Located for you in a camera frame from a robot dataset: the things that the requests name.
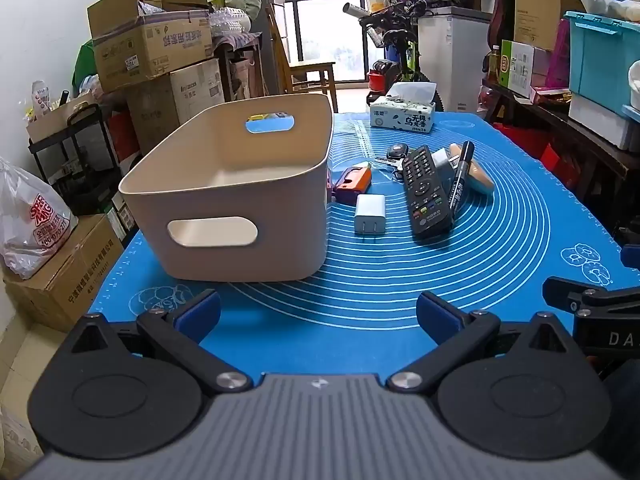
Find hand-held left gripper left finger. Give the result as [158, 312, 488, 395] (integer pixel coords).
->
[70, 289, 253, 395]

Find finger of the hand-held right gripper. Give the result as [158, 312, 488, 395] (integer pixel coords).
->
[542, 276, 640, 317]

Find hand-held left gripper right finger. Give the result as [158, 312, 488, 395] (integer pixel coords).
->
[387, 291, 573, 395]

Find beige plastic storage bin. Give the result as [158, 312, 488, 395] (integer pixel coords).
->
[118, 93, 335, 282]

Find black remote control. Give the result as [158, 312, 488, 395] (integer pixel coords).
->
[401, 145, 455, 241]

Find white charger plug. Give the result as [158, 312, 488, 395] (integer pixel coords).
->
[354, 194, 387, 236]

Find black marker pen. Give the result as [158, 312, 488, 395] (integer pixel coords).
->
[448, 141, 476, 211]

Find small grey box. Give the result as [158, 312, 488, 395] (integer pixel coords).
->
[431, 149, 454, 181]

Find black car key bunch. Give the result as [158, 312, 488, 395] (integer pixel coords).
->
[374, 143, 411, 181]

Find blue silicone mat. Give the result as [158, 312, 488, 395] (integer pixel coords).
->
[87, 110, 640, 376]

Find low printed cardboard box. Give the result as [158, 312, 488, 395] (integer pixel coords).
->
[2, 214, 126, 333]

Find dark wooden side table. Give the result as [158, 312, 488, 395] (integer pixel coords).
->
[482, 77, 640, 233]

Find red boxes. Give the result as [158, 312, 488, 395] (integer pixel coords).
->
[500, 125, 578, 188]

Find white storage box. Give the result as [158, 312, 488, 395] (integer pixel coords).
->
[567, 92, 640, 151]

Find black utility cart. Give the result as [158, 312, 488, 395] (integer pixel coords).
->
[28, 102, 132, 216]

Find white red-print plastic bag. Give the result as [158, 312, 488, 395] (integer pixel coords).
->
[0, 157, 79, 280]

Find white tissue box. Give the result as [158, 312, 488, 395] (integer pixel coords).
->
[370, 82, 437, 134]

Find large closed cardboard box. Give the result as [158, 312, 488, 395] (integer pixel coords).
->
[127, 58, 223, 153]

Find green white carton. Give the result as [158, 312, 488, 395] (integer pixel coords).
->
[497, 40, 537, 98]

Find teal storage box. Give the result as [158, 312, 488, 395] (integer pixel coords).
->
[564, 10, 640, 111]

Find small cardboard box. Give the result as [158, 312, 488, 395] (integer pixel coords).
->
[26, 92, 97, 143]

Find white chest freezer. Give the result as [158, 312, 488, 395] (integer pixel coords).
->
[417, 6, 493, 116]

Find wooden chair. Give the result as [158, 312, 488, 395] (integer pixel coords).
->
[265, 2, 338, 111]

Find black green bicycle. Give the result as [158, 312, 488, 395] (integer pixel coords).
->
[343, 1, 446, 111]

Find open cardboard box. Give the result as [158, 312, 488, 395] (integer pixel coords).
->
[87, 0, 213, 93]

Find clear plastic bottle pack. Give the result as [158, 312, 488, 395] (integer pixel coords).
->
[210, 7, 252, 36]

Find tall flat cardboard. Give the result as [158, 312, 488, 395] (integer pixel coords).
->
[515, 0, 586, 51]

